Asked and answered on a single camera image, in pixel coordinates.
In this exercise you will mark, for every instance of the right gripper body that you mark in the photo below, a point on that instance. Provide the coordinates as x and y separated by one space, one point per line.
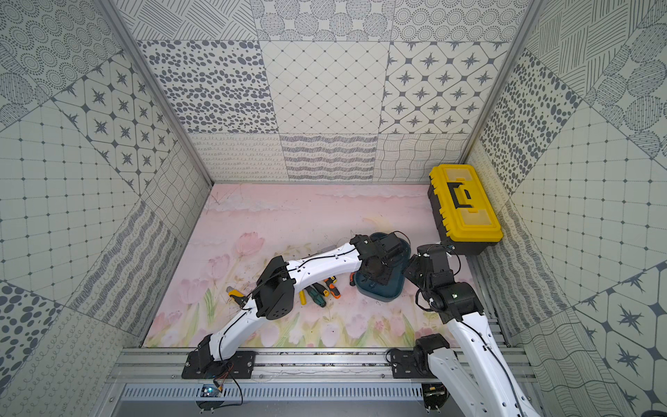
413 272

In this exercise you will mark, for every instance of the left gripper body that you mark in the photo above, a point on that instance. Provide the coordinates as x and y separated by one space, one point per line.
388 259

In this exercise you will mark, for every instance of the black orange small screwdriver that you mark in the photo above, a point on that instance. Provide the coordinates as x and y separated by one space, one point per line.
333 290

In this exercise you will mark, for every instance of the green black handle screwdriver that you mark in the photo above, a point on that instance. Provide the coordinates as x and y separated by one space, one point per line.
316 296

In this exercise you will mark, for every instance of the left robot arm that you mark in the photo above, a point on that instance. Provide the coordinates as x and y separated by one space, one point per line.
274 295

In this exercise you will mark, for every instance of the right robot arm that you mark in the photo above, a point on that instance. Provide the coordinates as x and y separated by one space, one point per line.
489 388

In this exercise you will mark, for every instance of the teal plastic storage box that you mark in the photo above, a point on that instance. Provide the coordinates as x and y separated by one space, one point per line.
382 292

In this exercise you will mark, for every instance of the yellow black toolbox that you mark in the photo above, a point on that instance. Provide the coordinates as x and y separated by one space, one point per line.
463 214

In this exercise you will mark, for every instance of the yellow black utility knife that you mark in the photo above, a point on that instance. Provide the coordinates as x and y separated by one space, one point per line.
237 296

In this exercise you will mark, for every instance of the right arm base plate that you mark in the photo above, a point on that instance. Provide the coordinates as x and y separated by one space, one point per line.
405 365

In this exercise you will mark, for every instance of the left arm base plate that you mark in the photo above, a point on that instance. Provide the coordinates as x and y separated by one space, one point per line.
219 364

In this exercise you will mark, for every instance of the aluminium mounting rail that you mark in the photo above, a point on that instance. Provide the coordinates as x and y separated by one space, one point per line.
269 365

